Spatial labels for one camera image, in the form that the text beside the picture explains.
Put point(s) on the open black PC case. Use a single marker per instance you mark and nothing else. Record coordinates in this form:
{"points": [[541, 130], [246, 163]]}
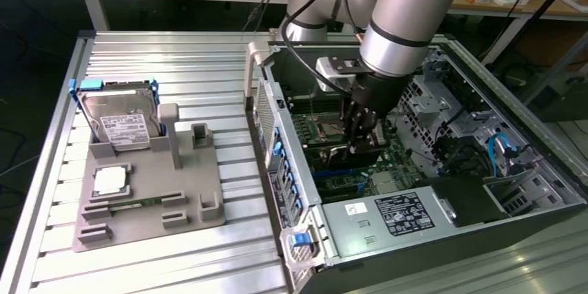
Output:
{"points": [[506, 239]]}

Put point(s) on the silver CPU chip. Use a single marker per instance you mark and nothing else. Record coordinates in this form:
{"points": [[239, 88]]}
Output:
{"points": [[110, 180]]}

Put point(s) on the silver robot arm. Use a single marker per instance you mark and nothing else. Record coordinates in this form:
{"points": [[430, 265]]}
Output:
{"points": [[405, 15]]}

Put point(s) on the blue expansion slot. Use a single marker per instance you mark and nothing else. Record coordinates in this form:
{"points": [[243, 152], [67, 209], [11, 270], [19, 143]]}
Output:
{"points": [[333, 173]]}

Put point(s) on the metal disk bay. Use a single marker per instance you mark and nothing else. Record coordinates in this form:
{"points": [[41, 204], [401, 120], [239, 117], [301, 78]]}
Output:
{"points": [[519, 197]]}

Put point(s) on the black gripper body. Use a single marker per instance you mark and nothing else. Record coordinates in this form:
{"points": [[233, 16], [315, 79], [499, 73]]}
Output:
{"points": [[382, 92]]}

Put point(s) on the green RAM stick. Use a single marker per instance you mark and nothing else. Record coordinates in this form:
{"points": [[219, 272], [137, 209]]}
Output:
{"points": [[138, 201]]}

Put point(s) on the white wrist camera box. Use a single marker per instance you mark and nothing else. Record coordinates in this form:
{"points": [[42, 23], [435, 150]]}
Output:
{"points": [[329, 68]]}

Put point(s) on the silver hard disk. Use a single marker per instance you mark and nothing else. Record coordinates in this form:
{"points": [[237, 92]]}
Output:
{"points": [[119, 118]]}

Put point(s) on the wooden desk with clutter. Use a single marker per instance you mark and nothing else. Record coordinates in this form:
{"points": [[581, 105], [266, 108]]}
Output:
{"points": [[565, 10]]}

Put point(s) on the CPU socket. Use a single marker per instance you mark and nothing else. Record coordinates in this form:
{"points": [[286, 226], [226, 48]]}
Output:
{"points": [[329, 125]]}

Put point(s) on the grey plastic parts rack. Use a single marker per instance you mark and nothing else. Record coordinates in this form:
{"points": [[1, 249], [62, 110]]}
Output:
{"points": [[147, 211]]}

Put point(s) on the green motherboard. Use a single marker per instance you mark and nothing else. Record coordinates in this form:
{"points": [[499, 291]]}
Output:
{"points": [[399, 159]]}

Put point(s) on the hard disk drive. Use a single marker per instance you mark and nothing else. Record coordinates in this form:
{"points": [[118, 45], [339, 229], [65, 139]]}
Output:
{"points": [[91, 84]]}

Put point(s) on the grey power supply unit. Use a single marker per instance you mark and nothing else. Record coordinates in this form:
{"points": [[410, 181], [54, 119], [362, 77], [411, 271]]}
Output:
{"points": [[391, 225]]}

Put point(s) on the black Nvidia graphics card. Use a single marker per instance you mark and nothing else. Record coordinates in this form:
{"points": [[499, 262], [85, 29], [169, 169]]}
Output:
{"points": [[363, 161]]}

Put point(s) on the silver chipset heatsink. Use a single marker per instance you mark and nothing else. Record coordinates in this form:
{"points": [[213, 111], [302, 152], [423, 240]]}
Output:
{"points": [[385, 182]]}

